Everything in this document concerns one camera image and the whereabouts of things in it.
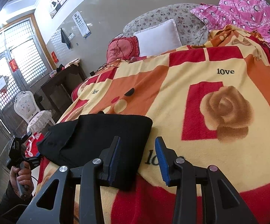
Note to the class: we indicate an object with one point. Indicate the red round cushion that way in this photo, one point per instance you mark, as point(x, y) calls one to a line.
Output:
point(122, 48)

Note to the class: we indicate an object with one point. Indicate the dark wooden desk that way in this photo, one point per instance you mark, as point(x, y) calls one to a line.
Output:
point(56, 93)

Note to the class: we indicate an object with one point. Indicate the person's left hand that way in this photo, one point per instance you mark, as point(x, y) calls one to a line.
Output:
point(21, 181)

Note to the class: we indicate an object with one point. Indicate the black pants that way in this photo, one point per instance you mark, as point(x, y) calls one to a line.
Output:
point(74, 143)

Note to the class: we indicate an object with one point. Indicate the white ornate chair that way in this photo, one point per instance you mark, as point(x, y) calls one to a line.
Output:
point(26, 107)

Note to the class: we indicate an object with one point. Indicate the pink penguin quilt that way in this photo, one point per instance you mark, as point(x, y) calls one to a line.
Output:
point(249, 15)

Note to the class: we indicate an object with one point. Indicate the red paper window decoration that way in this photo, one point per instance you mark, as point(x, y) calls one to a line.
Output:
point(13, 65)

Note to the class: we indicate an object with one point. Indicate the red bag on floor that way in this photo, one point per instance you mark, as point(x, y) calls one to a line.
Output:
point(31, 144)

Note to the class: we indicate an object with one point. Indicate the black cloth on wall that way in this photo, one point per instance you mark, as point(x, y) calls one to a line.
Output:
point(65, 39)

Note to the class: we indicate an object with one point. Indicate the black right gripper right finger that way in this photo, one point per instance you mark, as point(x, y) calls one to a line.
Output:
point(221, 202)

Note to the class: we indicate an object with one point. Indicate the orange yellow red fleece blanket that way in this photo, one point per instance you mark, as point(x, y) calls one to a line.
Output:
point(210, 103)

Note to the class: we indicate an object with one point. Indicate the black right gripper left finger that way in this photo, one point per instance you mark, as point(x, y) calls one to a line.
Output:
point(56, 200)

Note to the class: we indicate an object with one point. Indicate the white wall poster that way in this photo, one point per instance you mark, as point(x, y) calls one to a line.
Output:
point(81, 24)

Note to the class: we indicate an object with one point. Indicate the white pillow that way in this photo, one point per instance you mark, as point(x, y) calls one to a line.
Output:
point(158, 39)

